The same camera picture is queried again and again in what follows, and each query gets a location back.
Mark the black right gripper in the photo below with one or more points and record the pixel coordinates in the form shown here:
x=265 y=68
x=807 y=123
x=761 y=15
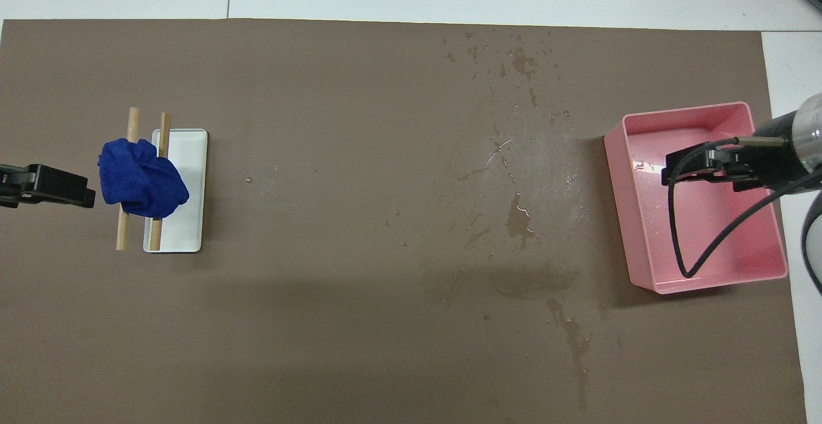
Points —
x=780 y=164

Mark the blue cloth towel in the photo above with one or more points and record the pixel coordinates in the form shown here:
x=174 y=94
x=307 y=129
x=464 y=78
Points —
x=141 y=180

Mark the white towel rack base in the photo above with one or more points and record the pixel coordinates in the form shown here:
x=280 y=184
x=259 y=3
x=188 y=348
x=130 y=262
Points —
x=186 y=218

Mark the pink plastic bin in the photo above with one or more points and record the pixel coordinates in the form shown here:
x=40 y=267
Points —
x=700 y=231

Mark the brown table mat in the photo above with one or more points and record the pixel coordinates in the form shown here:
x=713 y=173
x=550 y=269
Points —
x=359 y=122

